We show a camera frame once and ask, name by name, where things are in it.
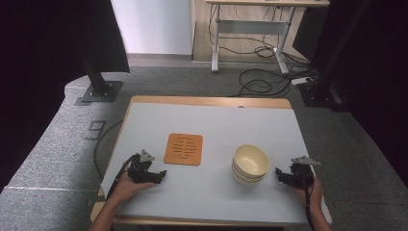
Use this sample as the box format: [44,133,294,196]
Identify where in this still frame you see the black cable loops on floor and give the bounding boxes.
[228,62,320,98]

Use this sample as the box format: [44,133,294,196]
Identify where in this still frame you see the person's left hand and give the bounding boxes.
[110,162,156,205]

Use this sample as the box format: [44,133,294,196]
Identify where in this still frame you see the cream bowl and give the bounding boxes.
[232,143,270,177]
[232,168,266,186]
[231,160,269,182]

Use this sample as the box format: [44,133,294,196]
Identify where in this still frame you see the white table cover sheet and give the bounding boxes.
[99,101,333,225]

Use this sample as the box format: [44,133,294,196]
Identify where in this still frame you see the black metal stand with base plate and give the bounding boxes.
[74,30,124,107]

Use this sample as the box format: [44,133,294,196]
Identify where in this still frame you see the wooden table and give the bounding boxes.
[89,94,333,228]

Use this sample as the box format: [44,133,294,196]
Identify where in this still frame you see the black cable beside table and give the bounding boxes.
[92,119,125,181]

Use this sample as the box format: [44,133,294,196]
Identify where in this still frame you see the white panel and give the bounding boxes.
[110,0,197,57]

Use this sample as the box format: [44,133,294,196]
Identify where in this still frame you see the white power strip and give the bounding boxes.
[291,76,314,87]

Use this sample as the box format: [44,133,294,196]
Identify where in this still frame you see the black curtain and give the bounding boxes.
[292,0,408,189]
[0,0,131,194]

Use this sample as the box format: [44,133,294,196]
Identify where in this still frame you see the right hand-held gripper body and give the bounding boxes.
[286,155,321,189]

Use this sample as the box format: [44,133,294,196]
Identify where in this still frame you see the orange square slotted mat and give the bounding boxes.
[163,132,204,167]

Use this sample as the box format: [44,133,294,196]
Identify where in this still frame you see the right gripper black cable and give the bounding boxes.
[302,179,318,231]

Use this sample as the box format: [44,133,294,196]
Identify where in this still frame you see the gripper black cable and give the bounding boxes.
[106,154,139,200]
[302,179,318,231]

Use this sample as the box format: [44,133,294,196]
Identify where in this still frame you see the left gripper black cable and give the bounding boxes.
[106,154,139,200]

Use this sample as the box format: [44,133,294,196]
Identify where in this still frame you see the black metal stand with dark base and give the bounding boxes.
[297,0,374,114]

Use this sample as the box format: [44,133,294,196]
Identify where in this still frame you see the wooden desk with metal legs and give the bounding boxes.
[205,0,331,75]

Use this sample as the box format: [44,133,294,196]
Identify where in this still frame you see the black cables under desk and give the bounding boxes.
[207,4,311,64]

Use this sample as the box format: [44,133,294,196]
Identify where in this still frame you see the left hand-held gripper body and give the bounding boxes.
[127,149,162,185]

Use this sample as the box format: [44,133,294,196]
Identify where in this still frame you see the person's right hand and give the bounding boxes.
[290,174,324,209]

